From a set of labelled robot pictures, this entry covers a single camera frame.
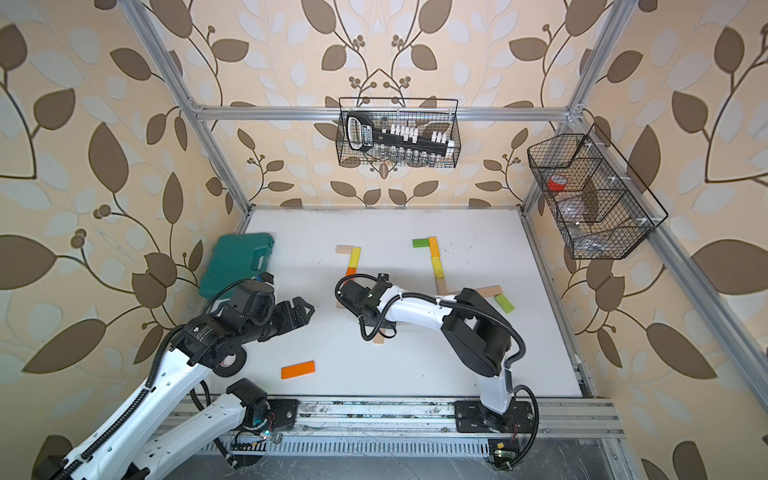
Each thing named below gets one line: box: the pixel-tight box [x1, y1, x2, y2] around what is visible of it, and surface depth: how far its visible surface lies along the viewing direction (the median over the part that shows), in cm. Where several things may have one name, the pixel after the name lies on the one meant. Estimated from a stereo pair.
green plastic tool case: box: [198, 233, 275, 300], surface depth 104 cm
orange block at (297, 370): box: [281, 360, 316, 380], surface depth 84 cm
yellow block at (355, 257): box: [348, 247, 362, 273], surface depth 107 cm
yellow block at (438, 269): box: [431, 256, 445, 279], surface depth 106 cm
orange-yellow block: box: [428, 236, 440, 257], surface depth 110 cm
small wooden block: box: [335, 245, 353, 254], surface depth 110 cm
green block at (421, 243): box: [412, 238, 430, 248], surface depth 111 cm
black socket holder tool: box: [346, 112, 455, 157], surface depth 85 cm
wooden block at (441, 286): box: [436, 278, 448, 296], surface depth 101 cm
